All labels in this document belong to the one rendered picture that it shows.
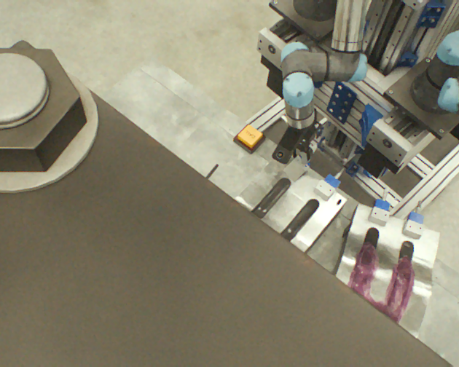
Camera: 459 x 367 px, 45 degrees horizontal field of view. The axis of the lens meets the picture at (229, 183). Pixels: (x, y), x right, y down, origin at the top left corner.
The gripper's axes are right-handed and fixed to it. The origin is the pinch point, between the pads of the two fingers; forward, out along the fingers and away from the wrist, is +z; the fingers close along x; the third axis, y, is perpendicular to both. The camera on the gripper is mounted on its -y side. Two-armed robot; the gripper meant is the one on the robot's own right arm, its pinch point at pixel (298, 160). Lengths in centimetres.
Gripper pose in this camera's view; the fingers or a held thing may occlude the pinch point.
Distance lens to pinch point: 167.8
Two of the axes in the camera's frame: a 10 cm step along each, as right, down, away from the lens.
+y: 6.3, -7.3, 2.7
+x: -7.7, -5.1, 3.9
